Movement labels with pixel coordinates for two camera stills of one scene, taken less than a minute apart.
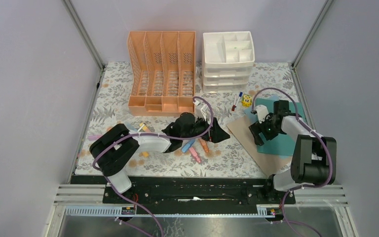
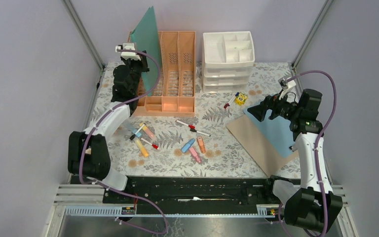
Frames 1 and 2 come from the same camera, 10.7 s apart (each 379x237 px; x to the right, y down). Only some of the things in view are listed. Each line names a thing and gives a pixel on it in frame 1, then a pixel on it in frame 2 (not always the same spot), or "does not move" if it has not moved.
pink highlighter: x=195 y=153 does not move
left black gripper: x=216 y=134 to x=143 y=62
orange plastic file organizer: x=164 y=71 does not move
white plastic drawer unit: x=228 y=58 does not move
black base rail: x=191 y=195 does not move
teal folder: x=282 y=144 to x=145 y=34
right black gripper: x=257 y=127 to x=270 y=102
